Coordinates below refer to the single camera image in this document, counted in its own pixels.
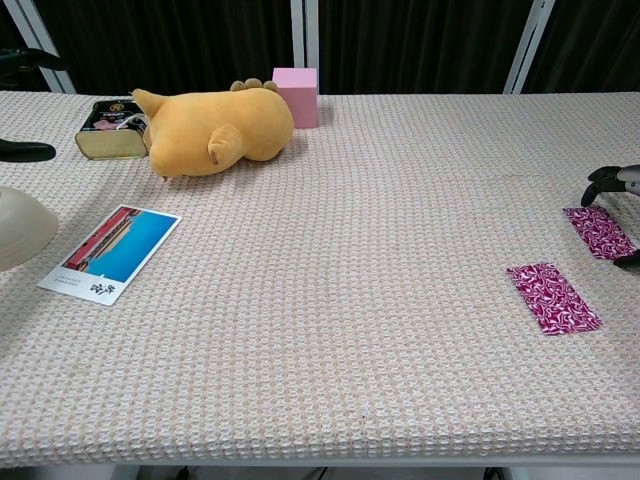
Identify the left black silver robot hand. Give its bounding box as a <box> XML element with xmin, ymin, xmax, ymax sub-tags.
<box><xmin>0</xmin><ymin>47</ymin><xmax>64</xmax><ymax>164</ymax></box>

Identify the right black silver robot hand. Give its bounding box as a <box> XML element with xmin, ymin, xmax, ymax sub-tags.
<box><xmin>579</xmin><ymin>163</ymin><xmax>640</xmax><ymax>271</ymax></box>

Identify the beige upturned bowl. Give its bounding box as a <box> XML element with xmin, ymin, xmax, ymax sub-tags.
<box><xmin>0</xmin><ymin>185</ymin><xmax>60</xmax><ymax>273</ymax></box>

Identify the black luncheon meat can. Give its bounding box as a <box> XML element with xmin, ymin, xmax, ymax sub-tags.
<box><xmin>74</xmin><ymin>96</ymin><xmax>150</xmax><ymax>161</ymax></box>

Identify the blue red photo postcard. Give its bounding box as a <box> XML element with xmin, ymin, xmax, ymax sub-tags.
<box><xmin>37</xmin><ymin>203</ymin><xmax>183</xmax><ymax>307</ymax></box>

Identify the black pleated curtain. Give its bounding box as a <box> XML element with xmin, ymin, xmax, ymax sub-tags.
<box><xmin>0</xmin><ymin>0</ymin><xmax>640</xmax><ymax>96</ymax></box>

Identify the yellow plush animal toy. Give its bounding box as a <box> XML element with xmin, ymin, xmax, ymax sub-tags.
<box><xmin>132</xmin><ymin>78</ymin><xmax>295</xmax><ymax>182</ymax></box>

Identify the pink cube block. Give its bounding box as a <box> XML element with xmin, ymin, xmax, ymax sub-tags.
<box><xmin>272</xmin><ymin>67</ymin><xmax>320</xmax><ymax>130</ymax></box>

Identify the beige woven tablecloth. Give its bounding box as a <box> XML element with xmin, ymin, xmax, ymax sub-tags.
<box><xmin>0</xmin><ymin>91</ymin><xmax>640</xmax><ymax>469</ymax></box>

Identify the white metal frame post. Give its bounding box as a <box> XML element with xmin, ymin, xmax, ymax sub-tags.
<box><xmin>291</xmin><ymin>0</ymin><xmax>320</xmax><ymax>85</ymax></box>
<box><xmin>503</xmin><ymin>0</ymin><xmax>556</xmax><ymax>95</ymax></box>
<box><xmin>3</xmin><ymin>0</ymin><xmax>77</xmax><ymax>95</ymax></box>

